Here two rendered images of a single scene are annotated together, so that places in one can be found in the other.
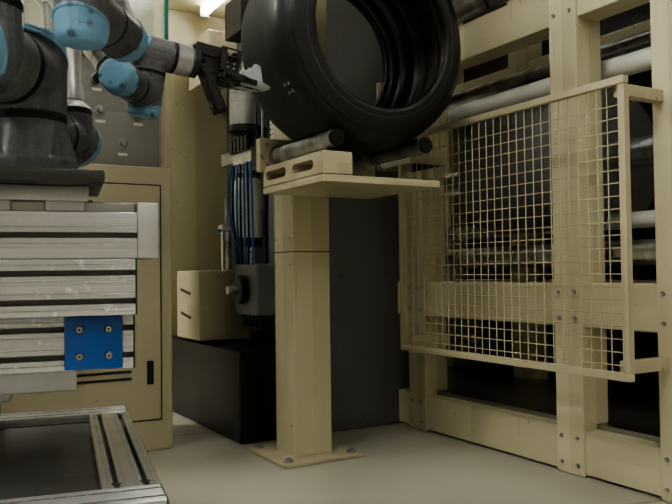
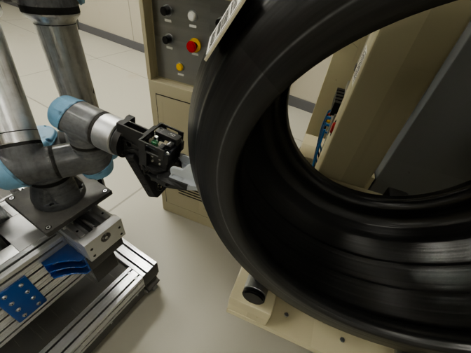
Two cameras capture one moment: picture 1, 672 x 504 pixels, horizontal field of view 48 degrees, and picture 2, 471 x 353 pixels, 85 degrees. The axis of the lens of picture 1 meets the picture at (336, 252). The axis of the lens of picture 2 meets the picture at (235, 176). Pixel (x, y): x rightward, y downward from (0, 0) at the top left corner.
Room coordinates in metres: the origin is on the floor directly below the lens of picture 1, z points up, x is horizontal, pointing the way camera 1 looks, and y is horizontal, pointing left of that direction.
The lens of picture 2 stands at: (1.72, -0.11, 1.38)
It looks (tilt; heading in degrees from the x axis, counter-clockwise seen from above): 42 degrees down; 46
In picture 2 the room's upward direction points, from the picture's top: 9 degrees clockwise
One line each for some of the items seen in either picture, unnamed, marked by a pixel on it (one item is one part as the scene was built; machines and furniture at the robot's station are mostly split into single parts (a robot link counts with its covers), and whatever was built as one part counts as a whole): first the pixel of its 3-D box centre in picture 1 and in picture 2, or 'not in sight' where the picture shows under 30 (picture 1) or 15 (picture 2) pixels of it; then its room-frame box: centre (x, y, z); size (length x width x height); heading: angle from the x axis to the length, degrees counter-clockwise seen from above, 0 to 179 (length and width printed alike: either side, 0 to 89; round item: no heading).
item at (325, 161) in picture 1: (304, 170); (270, 243); (2.07, 0.08, 0.84); 0.36 x 0.09 x 0.06; 30
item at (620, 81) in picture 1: (494, 236); not in sight; (2.10, -0.44, 0.65); 0.90 x 0.02 x 0.70; 30
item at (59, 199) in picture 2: not in sight; (55, 183); (1.69, 0.66, 0.77); 0.15 x 0.15 x 0.10
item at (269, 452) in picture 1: (303, 449); not in sight; (2.35, 0.11, 0.01); 0.27 x 0.27 x 0.02; 30
